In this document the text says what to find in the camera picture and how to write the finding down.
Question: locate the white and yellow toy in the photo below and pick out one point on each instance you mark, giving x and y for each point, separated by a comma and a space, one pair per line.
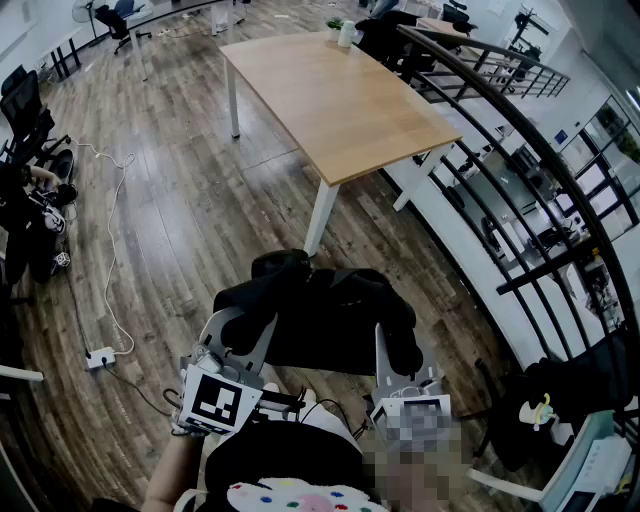
532, 412

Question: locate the dark-topped desk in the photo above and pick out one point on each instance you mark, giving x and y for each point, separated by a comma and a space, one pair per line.
175, 9

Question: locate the white mug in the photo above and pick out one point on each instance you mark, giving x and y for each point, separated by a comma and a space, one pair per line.
346, 34

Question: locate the black tripod stand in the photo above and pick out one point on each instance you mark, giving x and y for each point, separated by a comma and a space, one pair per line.
527, 25

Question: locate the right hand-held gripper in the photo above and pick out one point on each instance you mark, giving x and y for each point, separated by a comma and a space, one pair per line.
410, 415

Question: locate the person's right forearm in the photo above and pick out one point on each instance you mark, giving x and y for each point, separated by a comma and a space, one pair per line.
425, 480

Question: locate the white cart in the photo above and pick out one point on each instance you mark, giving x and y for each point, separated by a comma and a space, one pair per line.
590, 465

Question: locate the black bag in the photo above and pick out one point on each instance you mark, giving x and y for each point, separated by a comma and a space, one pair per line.
325, 320

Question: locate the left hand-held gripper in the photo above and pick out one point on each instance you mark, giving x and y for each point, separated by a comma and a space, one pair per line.
215, 400

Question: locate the white desk with black legs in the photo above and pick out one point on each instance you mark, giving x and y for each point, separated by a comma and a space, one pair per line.
62, 47

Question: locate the person's white trousers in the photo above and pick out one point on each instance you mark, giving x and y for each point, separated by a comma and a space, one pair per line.
325, 415

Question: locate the white power strip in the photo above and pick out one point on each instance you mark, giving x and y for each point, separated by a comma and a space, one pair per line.
101, 358

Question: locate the black mesh office chair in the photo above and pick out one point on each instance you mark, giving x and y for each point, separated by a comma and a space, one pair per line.
25, 107

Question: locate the small potted plant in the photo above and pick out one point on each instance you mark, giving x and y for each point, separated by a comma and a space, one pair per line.
333, 29

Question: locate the black padded chair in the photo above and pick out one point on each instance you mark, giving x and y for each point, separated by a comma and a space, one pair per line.
565, 390

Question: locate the standing fan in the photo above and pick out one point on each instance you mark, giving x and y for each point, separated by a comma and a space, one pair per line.
86, 12

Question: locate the black metal railing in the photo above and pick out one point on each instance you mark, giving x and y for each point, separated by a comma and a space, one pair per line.
537, 142

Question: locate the wooden table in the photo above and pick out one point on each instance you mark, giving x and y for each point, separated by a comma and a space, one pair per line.
340, 110

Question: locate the person's left forearm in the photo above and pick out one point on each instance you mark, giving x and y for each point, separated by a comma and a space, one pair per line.
170, 475

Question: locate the black top with dotted patch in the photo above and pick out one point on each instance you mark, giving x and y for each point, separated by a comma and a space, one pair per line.
280, 450

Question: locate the black high-back chair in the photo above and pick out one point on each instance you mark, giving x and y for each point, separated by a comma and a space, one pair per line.
395, 40

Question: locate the person's white shoe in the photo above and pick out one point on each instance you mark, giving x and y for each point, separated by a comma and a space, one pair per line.
271, 389

